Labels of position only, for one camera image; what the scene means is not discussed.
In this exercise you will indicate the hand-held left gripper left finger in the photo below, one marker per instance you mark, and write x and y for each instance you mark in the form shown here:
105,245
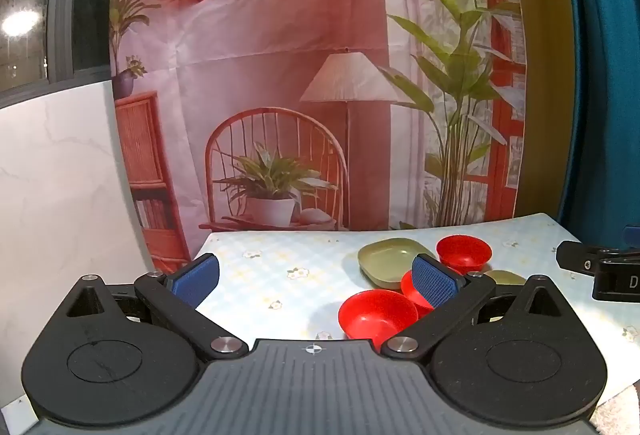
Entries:
196,276

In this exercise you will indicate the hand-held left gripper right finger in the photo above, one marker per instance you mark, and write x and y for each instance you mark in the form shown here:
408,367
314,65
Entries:
434,282

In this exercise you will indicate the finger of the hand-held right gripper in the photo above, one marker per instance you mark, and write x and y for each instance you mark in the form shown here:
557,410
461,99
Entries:
577,257

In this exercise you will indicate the red bowl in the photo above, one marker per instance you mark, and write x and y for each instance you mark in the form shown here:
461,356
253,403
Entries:
413,292
375,315
462,252

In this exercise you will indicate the green square plate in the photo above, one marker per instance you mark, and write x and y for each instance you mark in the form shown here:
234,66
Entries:
505,277
390,260

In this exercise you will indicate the floral checked tablecloth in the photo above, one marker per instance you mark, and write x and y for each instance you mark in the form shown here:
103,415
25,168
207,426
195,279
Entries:
280,265

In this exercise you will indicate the pale fuzzy cloth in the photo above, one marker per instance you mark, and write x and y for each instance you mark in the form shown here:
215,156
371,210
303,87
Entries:
620,410

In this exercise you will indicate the olive green panel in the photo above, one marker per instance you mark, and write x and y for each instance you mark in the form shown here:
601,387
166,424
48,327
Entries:
545,90

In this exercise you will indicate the blue curtain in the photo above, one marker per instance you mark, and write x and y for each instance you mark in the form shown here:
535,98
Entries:
610,65

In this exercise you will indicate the printed room scene backdrop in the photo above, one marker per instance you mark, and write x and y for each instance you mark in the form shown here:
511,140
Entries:
300,15

